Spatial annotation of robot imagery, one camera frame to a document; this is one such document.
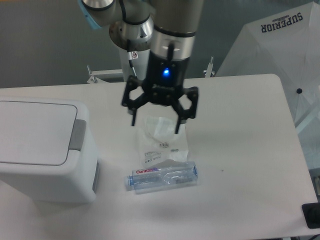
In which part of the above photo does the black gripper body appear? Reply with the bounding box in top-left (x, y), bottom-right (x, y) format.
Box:
top-left (143, 51), bottom-right (191, 106)

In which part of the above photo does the white trash can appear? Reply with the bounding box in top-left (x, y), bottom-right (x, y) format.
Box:
top-left (0, 96), bottom-right (99, 203)

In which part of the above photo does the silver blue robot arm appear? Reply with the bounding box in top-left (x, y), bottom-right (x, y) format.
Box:
top-left (78, 0), bottom-right (204, 125)

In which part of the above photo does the clear plastic packaging bag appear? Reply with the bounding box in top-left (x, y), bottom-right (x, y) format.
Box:
top-left (137, 116), bottom-right (189, 168)

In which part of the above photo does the crushed clear plastic bottle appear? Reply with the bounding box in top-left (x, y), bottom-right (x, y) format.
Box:
top-left (124, 161), bottom-right (199, 194)

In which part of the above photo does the white superior umbrella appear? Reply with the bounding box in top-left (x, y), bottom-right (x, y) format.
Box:
top-left (217, 2), bottom-right (320, 165)

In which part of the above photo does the black device at table edge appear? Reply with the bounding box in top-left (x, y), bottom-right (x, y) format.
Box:
top-left (301, 202), bottom-right (320, 229)

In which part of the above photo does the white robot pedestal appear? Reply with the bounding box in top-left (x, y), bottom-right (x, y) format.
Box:
top-left (119, 48), bottom-right (150, 82)

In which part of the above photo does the white metal base frame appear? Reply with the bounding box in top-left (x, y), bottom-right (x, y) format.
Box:
top-left (86, 57), bottom-right (216, 84)

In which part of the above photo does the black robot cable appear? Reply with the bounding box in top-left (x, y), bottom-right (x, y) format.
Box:
top-left (126, 38), bottom-right (139, 78)

